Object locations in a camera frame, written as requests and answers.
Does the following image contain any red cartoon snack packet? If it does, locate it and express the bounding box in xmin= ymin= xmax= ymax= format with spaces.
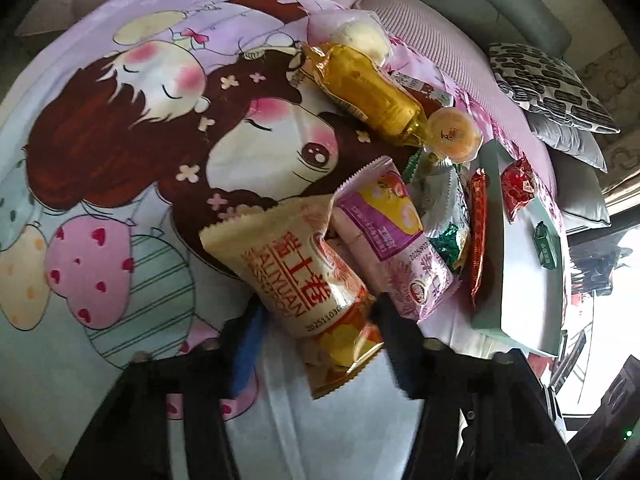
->
xmin=407 ymin=84 xmax=453 ymax=108

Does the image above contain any pink sofa cover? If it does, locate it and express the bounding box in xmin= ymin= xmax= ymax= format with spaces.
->
xmin=15 ymin=0 xmax=556 ymax=196

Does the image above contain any grey pillow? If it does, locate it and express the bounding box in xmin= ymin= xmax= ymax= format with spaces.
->
xmin=525 ymin=110 xmax=608 ymax=173

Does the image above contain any green white snack packet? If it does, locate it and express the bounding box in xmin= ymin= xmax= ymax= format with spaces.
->
xmin=402 ymin=150 xmax=473 ymax=278

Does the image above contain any pink snack packet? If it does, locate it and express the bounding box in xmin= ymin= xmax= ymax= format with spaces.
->
xmin=332 ymin=156 xmax=461 ymax=323

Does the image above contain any beige egg roll packet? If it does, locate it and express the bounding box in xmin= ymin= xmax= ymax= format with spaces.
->
xmin=199 ymin=195 xmax=386 ymax=401

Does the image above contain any yellow clear snack packet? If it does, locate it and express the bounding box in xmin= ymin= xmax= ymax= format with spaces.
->
xmin=287 ymin=42 xmax=436 ymax=148

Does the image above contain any long red snack packet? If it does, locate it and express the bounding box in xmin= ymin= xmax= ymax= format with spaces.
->
xmin=467 ymin=169 xmax=488 ymax=311

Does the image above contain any printed cartoon blanket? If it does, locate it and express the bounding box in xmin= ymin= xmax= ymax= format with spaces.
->
xmin=0 ymin=0 xmax=571 ymax=480

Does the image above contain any round bun in clear wrapper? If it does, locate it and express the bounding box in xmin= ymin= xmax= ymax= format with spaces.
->
xmin=307 ymin=10 xmax=393 ymax=68

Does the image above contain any black white patterned pillow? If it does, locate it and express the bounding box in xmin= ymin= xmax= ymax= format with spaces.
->
xmin=487 ymin=42 xmax=621 ymax=133

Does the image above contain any grey sofa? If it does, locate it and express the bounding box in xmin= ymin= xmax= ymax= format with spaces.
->
xmin=345 ymin=0 xmax=616 ymax=231

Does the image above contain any small green snack packet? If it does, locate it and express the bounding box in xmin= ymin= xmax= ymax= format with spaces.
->
xmin=532 ymin=221 xmax=561 ymax=270

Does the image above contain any red patterned snack packet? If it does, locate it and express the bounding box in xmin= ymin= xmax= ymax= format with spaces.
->
xmin=500 ymin=156 xmax=537 ymax=225

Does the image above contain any round jelly cup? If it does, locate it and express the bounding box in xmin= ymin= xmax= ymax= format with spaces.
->
xmin=427 ymin=107 xmax=483 ymax=163

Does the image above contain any teal cardboard box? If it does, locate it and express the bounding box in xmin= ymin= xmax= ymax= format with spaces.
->
xmin=470 ymin=139 xmax=566 ymax=358

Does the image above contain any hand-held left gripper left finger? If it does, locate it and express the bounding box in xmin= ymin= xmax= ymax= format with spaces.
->
xmin=62 ymin=305 xmax=268 ymax=480

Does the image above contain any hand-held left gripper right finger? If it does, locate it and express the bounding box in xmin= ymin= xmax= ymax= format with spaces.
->
xmin=367 ymin=292 xmax=586 ymax=480

